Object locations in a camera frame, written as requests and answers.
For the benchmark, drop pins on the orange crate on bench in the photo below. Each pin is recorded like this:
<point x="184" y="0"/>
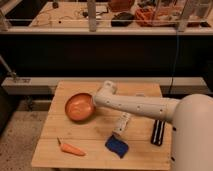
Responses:
<point x="152" y="18"/>

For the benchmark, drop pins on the black pouch on bench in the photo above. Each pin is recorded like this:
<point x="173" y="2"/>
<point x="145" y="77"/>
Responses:
<point x="122" y="19"/>

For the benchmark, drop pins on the blue sponge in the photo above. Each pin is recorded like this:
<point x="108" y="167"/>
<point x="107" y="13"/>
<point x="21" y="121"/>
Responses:
<point x="117" y="146"/>

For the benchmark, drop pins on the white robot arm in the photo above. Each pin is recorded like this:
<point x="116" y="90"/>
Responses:
<point x="191" y="119"/>

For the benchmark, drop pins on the black rectangular remote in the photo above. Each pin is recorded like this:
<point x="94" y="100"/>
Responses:
<point x="158" y="133"/>

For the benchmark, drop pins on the orange ceramic bowl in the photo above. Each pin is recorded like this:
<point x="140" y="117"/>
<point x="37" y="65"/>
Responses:
<point x="79" y="107"/>

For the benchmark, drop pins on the white plastic bottle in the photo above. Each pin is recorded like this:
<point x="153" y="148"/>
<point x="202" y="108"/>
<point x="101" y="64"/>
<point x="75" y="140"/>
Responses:
<point x="121" y="124"/>

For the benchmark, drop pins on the metal clamp bracket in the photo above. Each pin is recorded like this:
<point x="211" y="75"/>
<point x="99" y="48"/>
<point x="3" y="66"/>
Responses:
<point x="18" y="79"/>

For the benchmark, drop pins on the grey metal post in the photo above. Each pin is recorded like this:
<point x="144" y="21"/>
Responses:
<point x="91" y="5"/>

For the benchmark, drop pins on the orange toy carrot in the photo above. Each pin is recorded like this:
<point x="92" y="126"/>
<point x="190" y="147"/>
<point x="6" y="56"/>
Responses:
<point x="70" y="149"/>

